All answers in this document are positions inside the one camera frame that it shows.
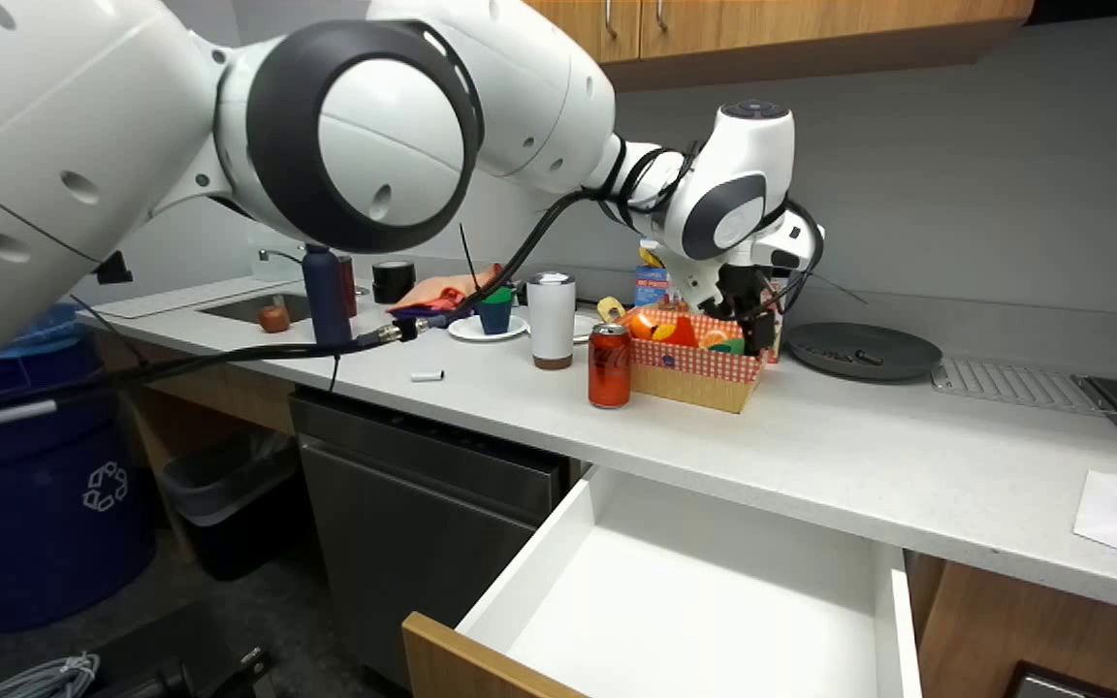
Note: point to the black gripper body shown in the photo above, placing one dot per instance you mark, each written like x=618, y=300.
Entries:
x=751, y=292

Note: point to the green toy pear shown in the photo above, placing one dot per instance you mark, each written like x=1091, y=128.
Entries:
x=725, y=346

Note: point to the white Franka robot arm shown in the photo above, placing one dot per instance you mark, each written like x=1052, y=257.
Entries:
x=350, y=128

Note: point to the white drawer with wooden front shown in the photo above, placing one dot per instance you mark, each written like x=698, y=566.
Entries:
x=688, y=605

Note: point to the red checkered basket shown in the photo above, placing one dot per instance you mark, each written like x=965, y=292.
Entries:
x=696, y=373

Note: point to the orange toy fruit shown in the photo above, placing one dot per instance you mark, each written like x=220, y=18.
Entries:
x=659, y=328

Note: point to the black round plate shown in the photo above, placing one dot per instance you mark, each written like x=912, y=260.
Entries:
x=862, y=349

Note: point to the blue cardboard box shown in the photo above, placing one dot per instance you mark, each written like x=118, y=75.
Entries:
x=653, y=275

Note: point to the yellow toy fruit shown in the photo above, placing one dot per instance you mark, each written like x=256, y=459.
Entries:
x=610, y=311

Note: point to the red soda can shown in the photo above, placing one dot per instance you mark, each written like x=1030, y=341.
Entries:
x=610, y=371

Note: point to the white tumbler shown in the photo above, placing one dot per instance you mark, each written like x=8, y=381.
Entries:
x=551, y=324

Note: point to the metal drain grid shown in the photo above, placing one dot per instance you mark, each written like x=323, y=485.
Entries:
x=1011, y=385

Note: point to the blue cup with green rim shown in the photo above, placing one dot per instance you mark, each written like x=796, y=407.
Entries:
x=494, y=314

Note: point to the wooden upper cabinet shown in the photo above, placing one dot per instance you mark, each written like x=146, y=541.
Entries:
x=777, y=33

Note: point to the white paper plate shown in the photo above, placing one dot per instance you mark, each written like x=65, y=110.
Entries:
x=468, y=331

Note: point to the orange cloth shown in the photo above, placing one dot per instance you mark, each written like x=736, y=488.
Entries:
x=436, y=297

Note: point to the white marker with black cap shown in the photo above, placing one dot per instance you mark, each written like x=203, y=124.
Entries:
x=429, y=376

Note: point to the black cup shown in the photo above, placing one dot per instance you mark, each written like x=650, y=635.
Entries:
x=393, y=286

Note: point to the black dishwasher front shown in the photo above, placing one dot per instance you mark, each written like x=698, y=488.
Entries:
x=416, y=545

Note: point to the blue bottle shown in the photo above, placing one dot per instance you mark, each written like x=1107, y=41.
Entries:
x=328, y=297

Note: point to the red toy apple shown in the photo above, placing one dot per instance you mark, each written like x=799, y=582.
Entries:
x=272, y=314

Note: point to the stainless sink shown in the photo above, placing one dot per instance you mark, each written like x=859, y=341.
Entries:
x=242, y=306

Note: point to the black trash bin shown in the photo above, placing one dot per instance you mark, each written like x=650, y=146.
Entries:
x=235, y=516

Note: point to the blue recycling bin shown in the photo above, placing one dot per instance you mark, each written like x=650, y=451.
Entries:
x=29, y=516

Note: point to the clear plastic bag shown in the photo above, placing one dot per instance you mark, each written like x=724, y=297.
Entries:
x=48, y=680

